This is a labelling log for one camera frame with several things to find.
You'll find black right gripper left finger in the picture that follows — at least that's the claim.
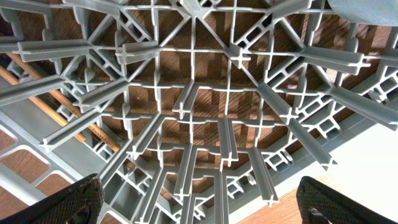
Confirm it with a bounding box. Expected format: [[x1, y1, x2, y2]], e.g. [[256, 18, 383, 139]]
[[1, 174, 104, 224]]

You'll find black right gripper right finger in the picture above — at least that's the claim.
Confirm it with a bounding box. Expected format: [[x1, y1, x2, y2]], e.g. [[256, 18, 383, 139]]
[[296, 176, 393, 224]]

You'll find wooden chopstick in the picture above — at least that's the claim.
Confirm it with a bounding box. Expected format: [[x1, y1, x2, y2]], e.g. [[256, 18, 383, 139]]
[[6, 53, 121, 152], [1, 67, 68, 126]]

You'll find white small bowl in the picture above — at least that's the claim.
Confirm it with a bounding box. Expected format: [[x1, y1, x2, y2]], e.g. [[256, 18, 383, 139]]
[[328, 0, 397, 27]]

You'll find grey dishwasher rack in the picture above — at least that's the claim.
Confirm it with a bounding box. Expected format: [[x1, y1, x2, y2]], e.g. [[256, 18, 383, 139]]
[[1, 0, 397, 223]]

